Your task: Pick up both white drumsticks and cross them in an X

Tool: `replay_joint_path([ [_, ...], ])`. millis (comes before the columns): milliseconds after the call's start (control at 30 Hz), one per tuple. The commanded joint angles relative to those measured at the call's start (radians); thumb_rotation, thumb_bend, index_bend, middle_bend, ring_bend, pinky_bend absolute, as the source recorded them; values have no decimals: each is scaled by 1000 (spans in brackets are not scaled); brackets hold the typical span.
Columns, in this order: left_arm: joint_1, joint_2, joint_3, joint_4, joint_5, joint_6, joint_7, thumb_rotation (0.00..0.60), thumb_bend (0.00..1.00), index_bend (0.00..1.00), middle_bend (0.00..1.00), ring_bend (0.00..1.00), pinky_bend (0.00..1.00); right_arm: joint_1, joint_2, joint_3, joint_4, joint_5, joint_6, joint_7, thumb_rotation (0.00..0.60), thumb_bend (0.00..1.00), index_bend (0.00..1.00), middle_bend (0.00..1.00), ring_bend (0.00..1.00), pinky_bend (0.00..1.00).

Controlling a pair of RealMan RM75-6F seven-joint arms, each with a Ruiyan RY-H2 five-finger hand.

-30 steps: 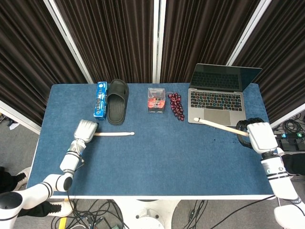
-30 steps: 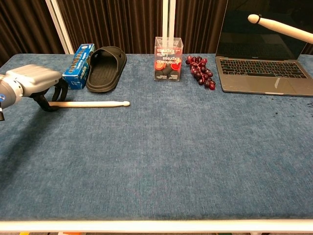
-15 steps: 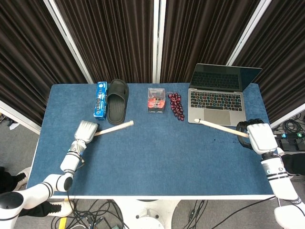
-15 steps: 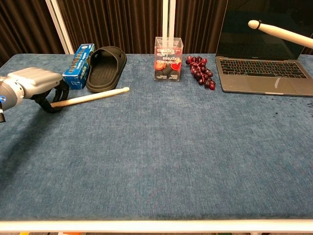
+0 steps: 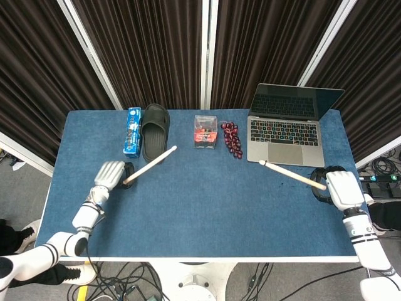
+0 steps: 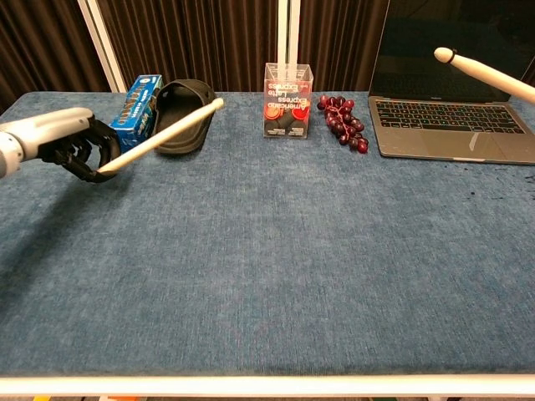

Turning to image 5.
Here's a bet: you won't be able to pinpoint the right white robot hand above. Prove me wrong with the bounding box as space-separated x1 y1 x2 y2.
309 167 367 212

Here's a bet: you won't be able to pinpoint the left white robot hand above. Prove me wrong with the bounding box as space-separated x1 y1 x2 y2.
94 161 136 190

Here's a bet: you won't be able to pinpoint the wooden drumstick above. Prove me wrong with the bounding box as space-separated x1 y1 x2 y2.
122 145 178 185
258 159 328 191

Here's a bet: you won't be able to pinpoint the black power strip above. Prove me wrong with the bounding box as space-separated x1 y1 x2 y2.
360 174 400 185

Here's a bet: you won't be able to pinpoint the blue toothpaste box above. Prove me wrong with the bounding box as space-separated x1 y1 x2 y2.
122 107 143 159

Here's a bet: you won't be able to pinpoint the black slide sandal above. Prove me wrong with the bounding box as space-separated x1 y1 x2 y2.
140 103 170 163

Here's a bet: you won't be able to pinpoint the grey laptop colourful keys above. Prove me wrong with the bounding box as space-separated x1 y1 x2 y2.
246 83 346 168

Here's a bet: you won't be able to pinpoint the blue table mat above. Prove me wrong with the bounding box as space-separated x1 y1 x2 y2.
33 108 368 259

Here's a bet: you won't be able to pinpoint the white sneaker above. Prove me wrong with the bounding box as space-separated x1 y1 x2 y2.
61 265 97 285
14 218 42 254

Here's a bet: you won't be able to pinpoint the clear plastic box red contents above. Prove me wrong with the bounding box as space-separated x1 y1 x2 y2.
193 115 219 150

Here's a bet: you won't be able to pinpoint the dark pleated curtain panel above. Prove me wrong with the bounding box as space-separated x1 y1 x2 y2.
71 0 204 110
210 0 344 110
305 0 401 164
0 0 115 167

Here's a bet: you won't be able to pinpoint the dark red grape bunch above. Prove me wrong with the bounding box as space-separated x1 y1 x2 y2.
221 121 244 160

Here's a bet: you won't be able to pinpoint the black floor cables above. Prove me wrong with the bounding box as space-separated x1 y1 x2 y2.
84 261 170 301

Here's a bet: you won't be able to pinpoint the white table pedestal base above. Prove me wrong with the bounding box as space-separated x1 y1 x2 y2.
153 261 239 301

